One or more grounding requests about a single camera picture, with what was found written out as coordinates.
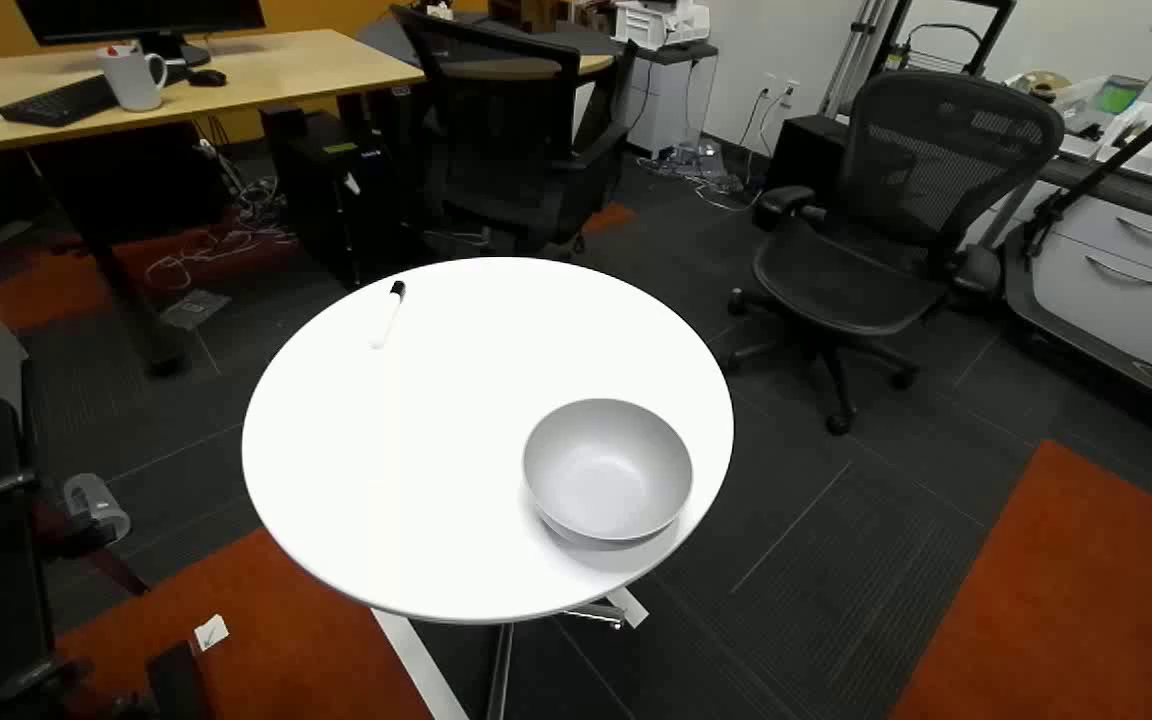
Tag small white paper card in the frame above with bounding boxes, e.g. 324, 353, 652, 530
192, 611, 234, 656

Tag white marker with black cap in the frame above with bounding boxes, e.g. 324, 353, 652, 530
370, 278, 412, 358

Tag black tripod leg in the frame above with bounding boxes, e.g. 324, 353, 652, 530
1022, 73, 1152, 260

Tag white mug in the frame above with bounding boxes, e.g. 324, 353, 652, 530
101, 50, 173, 115

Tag black keyboard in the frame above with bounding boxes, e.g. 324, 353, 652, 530
0, 73, 119, 133

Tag black mesh office chair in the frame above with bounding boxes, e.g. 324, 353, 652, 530
725, 69, 1070, 440

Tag white bowl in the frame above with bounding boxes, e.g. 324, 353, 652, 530
522, 397, 698, 549

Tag black computer monitor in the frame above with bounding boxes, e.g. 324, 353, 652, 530
13, 0, 270, 52

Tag round white table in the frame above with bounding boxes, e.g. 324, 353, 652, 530
235, 254, 741, 720

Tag white drawer cabinet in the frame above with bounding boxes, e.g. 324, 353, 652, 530
1023, 195, 1152, 388

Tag light wooden desk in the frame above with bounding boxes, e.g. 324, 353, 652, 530
0, 23, 617, 379

